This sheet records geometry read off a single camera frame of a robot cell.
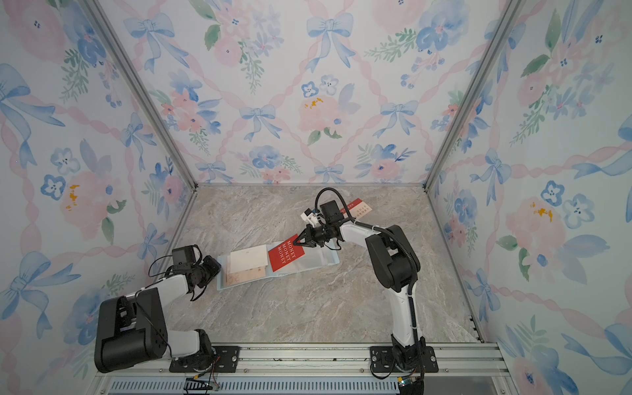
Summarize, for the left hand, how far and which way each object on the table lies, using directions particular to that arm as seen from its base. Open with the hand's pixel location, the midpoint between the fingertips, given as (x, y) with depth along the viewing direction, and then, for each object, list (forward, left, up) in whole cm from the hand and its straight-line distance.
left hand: (221, 263), depth 94 cm
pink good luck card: (-5, -10, 0) cm, 11 cm away
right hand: (+5, -28, +6) cm, 30 cm away
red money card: (+2, -25, +4) cm, 25 cm away
